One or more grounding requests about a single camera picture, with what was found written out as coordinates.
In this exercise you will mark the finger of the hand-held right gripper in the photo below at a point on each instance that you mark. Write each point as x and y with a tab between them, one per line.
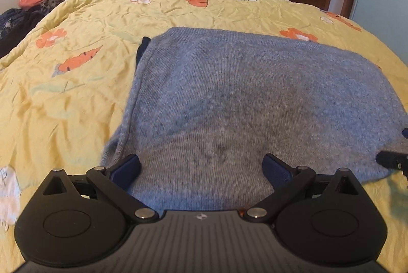
392	160

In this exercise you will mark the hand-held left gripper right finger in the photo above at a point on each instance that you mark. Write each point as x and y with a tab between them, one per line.
275	169

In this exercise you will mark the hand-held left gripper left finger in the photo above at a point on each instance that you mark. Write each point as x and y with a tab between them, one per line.
127	168

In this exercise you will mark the grey and navy knit sweater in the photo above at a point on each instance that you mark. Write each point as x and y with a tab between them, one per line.
239	101

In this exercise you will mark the dark patterned clothes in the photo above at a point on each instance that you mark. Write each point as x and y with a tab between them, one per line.
16	27

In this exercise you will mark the yellow carrot print blanket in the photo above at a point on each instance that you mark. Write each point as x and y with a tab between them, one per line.
79	101

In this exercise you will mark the leopard print cloth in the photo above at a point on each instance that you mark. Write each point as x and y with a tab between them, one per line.
52	2

